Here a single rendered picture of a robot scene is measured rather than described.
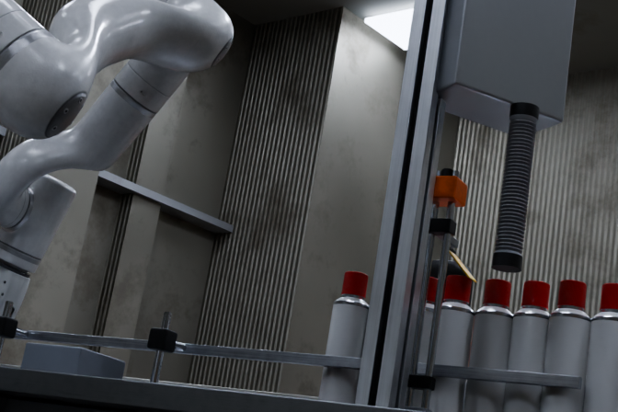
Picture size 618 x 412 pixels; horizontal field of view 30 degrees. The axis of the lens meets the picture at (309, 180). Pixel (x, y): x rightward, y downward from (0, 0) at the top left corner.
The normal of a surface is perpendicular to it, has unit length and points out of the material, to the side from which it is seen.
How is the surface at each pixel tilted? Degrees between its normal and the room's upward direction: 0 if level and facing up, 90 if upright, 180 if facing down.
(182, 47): 140
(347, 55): 90
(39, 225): 111
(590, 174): 90
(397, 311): 90
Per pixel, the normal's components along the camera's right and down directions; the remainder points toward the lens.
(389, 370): -0.47, -0.33
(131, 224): 0.76, -0.07
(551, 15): 0.44, -0.19
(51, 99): 0.44, 0.25
